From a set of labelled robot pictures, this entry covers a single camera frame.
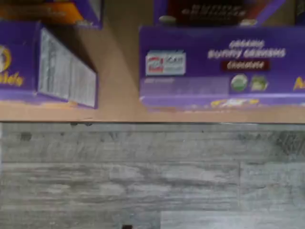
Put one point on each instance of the purple Annie's box brown label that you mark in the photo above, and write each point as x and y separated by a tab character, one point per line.
214	12
202	71

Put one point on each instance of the brown wooden shelf board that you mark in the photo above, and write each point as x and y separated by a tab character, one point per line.
119	71

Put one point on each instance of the purple Annie's box yellow label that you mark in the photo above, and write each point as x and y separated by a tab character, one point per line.
35	12
19	59

